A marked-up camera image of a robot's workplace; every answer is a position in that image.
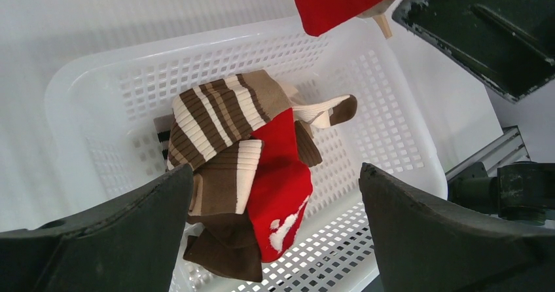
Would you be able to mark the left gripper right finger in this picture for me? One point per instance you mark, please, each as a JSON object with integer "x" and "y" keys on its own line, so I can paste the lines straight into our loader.
{"x": 425, "y": 243}

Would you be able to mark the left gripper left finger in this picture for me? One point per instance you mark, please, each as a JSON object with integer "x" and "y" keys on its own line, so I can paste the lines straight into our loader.
{"x": 129, "y": 243}

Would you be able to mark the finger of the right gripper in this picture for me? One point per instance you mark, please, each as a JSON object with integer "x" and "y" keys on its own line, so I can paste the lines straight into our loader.
{"x": 508, "y": 45}

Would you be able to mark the brown white wavy sock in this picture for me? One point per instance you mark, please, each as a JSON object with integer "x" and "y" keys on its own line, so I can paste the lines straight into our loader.
{"x": 211, "y": 132}

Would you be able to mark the brown cream striped sock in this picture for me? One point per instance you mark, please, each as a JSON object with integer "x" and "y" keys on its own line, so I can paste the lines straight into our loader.
{"x": 320, "y": 115}

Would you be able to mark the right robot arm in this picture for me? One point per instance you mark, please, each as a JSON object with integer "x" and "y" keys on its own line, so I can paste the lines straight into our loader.
{"x": 521, "y": 192}

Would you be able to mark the white plastic laundry basket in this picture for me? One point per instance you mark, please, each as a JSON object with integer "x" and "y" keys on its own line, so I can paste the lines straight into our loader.
{"x": 100, "y": 109}

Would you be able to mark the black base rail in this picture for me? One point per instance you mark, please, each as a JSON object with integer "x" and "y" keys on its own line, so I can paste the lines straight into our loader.
{"x": 506, "y": 149}

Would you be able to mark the wooden drying rack frame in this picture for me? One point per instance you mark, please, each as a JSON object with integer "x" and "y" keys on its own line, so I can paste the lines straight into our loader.
{"x": 383, "y": 23}

